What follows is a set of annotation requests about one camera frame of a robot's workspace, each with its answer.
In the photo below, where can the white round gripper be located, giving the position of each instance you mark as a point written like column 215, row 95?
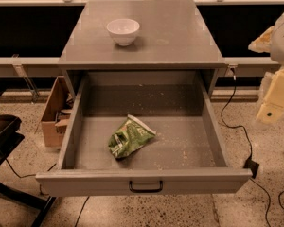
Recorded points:
column 272, row 111

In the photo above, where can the green jalapeno chip bag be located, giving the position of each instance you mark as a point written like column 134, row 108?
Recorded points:
column 132, row 135

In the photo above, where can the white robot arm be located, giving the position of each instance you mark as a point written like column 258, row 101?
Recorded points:
column 272, row 42

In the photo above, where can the grey open top drawer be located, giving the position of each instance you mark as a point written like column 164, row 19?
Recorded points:
column 187, row 153

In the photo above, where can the grey cabinet with counter top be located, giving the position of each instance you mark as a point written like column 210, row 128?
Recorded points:
column 172, row 35

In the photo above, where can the white ceramic bowl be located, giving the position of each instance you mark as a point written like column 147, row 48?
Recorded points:
column 123, row 31

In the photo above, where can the brown cardboard box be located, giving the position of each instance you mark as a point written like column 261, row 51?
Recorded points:
column 54, row 121

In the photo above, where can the grey metal railing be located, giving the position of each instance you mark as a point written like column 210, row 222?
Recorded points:
column 33, row 34

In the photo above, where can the black drawer handle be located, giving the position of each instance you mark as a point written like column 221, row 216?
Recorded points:
column 146, row 188

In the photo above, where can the black chair frame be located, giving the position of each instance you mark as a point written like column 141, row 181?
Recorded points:
column 12, row 199

